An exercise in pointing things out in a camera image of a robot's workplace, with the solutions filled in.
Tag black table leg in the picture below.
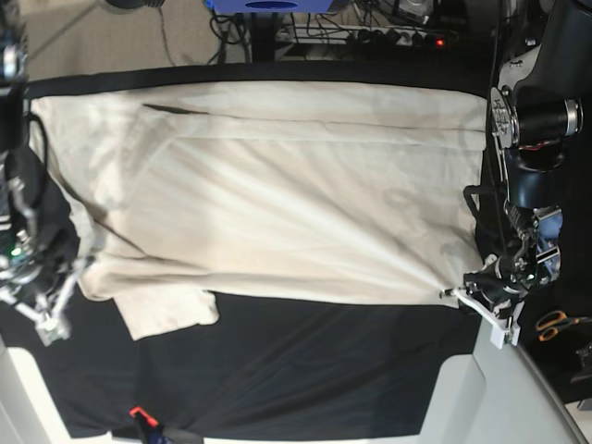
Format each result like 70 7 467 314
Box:
249 13 279 63

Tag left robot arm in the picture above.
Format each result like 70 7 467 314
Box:
440 1 591 349

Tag white T-shirt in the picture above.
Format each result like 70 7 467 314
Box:
31 81 486 339

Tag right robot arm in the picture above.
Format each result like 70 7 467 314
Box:
1 1 89 346

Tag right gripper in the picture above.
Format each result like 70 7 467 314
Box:
1 230 93 345

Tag red black clamp front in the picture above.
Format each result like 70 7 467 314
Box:
128 405 204 444

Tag blue box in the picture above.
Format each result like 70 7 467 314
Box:
205 0 333 14

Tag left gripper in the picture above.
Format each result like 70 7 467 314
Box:
439 253 539 349

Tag orange handled scissors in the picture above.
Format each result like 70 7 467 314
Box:
536 310 591 342

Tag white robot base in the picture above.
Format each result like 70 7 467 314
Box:
1 345 113 444
418 321 587 444

